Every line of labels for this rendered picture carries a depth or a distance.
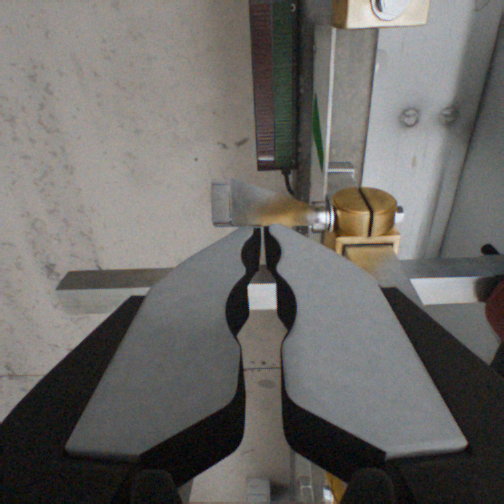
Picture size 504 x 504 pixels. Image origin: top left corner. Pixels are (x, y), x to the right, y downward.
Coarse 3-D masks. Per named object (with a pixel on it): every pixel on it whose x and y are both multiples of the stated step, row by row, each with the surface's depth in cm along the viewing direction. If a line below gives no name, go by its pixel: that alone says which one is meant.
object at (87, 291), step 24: (264, 264) 34; (408, 264) 32; (432, 264) 32; (456, 264) 32; (480, 264) 32; (72, 288) 32; (96, 288) 32; (120, 288) 32; (144, 288) 32; (264, 288) 31; (432, 288) 31; (456, 288) 31; (480, 288) 31; (72, 312) 33; (96, 312) 33
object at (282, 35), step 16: (288, 16) 34; (288, 32) 34; (288, 48) 35; (288, 64) 36; (288, 80) 37; (288, 96) 38; (288, 112) 38; (288, 128) 39; (288, 144) 40; (288, 160) 41
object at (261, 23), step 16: (256, 16) 34; (256, 32) 34; (256, 48) 35; (256, 64) 36; (256, 80) 37; (256, 96) 38; (272, 96) 38; (256, 112) 38; (272, 112) 38; (272, 128) 39; (272, 144) 40; (272, 160) 41
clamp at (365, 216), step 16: (352, 192) 29; (368, 192) 29; (384, 192) 29; (336, 208) 28; (352, 208) 27; (368, 208) 28; (384, 208) 27; (400, 208) 28; (336, 224) 28; (352, 224) 27; (368, 224) 27; (384, 224) 27; (336, 240) 27; (352, 240) 27; (368, 240) 27; (384, 240) 27
